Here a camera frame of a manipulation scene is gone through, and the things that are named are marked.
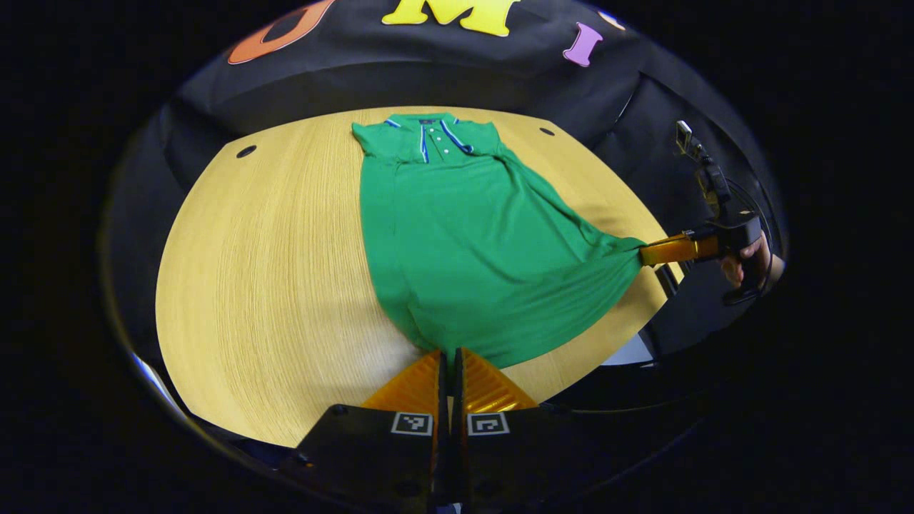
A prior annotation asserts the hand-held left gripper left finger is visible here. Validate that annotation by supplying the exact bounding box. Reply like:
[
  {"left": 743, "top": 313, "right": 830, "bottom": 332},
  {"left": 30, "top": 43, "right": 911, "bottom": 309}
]
[{"left": 279, "top": 348, "right": 451, "bottom": 512}]

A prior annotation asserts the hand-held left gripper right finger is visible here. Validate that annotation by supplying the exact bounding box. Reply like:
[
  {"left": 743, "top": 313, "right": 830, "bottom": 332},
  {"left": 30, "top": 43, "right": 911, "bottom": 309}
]
[{"left": 451, "top": 347, "right": 618, "bottom": 512}]

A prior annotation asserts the green T-shirt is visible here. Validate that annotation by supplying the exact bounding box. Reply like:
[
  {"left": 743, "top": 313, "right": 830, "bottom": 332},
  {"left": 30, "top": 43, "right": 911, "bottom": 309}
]
[{"left": 351, "top": 111, "right": 648, "bottom": 371}]

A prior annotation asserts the black backdrop cloth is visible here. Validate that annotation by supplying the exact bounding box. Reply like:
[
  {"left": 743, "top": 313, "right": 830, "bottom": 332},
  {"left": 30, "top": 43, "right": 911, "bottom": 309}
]
[{"left": 104, "top": 0, "right": 786, "bottom": 358}]

